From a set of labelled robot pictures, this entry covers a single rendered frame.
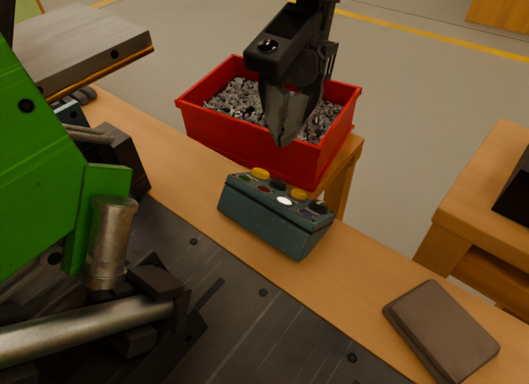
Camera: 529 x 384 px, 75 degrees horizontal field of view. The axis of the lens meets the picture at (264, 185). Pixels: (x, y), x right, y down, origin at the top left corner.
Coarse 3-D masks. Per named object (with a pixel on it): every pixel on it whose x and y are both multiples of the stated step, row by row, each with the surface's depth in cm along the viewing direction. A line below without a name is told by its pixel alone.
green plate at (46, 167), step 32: (0, 32) 23; (0, 64) 23; (0, 96) 24; (32, 96) 25; (0, 128) 24; (32, 128) 26; (64, 128) 27; (0, 160) 25; (32, 160) 26; (64, 160) 28; (0, 192) 25; (32, 192) 27; (64, 192) 29; (0, 224) 26; (32, 224) 27; (64, 224) 29; (0, 256) 26; (32, 256) 28
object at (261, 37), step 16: (288, 16) 41; (304, 16) 41; (272, 32) 40; (288, 32) 40; (304, 32) 40; (256, 48) 38; (272, 48) 38; (288, 48) 38; (256, 64) 38; (272, 64) 37; (288, 64) 39
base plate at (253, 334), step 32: (160, 224) 51; (160, 256) 48; (192, 256) 48; (224, 256) 47; (192, 288) 44; (224, 288) 44; (256, 288) 44; (224, 320) 42; (256, 320) 41; (288, 320) 41; (320, 320) 41; (192, 352) 39; (224, 352) 39; (256, 352) 39; (288, 352) 39; (320, 352) 39; (352, 352) 39
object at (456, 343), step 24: (432, 288) 40; (384, 312) 41; (408, 312) 39; (432, 312) 38; (456, 312) 38; (408, 336) 38; (432, 336) 37; (456, 336) 37; (480, 336) 37; (432, 360) 36; (456, 360) 35; (480, 360) 35
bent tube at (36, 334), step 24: (72, 312) 30; (96, 312) 31; (120, 312) 32; (144, 312) 34; (168, 312) 36; (0, 336) 25; (24, 336) 26; (48, 336) 27; (72, 336) 29; (96, 336) 30; (0, 360) 25; (24, 360) 26
